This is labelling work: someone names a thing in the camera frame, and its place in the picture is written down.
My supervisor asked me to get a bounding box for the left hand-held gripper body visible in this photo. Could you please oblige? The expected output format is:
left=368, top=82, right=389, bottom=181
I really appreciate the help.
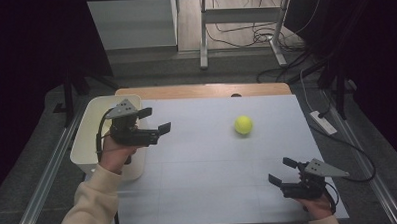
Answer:
left=104, top=97, right=161, bottom=149

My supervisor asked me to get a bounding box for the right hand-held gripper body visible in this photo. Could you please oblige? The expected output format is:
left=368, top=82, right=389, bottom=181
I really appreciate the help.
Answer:
left=278, top=157, right=352, bottom=201

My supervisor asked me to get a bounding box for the white plastic bin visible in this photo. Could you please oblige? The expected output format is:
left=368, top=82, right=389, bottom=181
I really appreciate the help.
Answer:
left=67, top=93, right=151, bottom=184

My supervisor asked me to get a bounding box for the yellow tennis ball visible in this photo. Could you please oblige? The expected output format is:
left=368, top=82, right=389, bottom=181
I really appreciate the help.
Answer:
left=233, top=114, right=254, bottom=136

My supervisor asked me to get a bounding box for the person's right hand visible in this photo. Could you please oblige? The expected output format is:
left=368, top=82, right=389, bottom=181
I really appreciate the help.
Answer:
left=295, top=192, right=336, bottom=221

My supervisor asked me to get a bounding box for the person's left hand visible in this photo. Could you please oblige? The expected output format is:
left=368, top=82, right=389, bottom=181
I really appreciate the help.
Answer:
left=96, top=137, right=141, bottom=177

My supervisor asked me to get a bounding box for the white table sheet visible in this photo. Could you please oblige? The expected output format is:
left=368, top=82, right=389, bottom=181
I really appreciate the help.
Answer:
left=80, top=92, right=350, bottom=224

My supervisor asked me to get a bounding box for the white power strip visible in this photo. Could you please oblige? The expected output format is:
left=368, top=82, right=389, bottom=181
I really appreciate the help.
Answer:
left=309, top=109, right=338, bottom=137

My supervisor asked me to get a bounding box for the black metal stand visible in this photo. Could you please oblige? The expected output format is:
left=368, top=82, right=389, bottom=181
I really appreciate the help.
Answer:
left=51, top=61, right=121, bottom=128
left=318, top=53, right=358, bottom=122

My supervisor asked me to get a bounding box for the white cabinet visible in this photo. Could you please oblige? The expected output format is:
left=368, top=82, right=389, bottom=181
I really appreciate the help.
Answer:
left=87, top=0, right=180, bottom=52

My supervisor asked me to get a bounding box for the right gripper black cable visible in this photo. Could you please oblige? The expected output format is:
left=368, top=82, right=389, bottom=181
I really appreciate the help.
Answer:
left=323, top=180, right=340, bottom=216

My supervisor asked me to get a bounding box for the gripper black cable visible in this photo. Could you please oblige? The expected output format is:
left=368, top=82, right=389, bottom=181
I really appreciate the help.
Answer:
left=323, top=180, right=340, bottom=216
left=94, top=109, right=122, bottom=224

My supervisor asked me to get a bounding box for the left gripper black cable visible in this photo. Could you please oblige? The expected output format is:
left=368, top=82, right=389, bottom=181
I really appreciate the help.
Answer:
left=94, top=109, right=122, bottom=224

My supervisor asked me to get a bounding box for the black power cable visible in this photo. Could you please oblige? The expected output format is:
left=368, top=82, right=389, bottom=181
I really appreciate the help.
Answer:
left=309, top=122, right=377, bottom=185

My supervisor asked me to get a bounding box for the white cable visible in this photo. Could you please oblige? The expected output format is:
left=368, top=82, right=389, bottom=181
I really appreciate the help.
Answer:
left=299, top=69, right=315, bottom=113

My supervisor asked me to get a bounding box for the metal floor rail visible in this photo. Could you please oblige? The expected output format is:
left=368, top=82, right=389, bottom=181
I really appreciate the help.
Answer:
left=7, top=105, right=91, bottom=224
left=322, top=88, right=397, bottom=224

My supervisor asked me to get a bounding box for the tangle of floor cables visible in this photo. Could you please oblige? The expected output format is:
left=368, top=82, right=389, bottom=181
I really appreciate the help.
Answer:
left=204, top=0, right=327, bottom=87

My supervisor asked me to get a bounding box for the white metal desk frame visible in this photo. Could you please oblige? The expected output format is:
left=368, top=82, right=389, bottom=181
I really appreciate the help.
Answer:
left=197, top=0, right=294, bottom=71

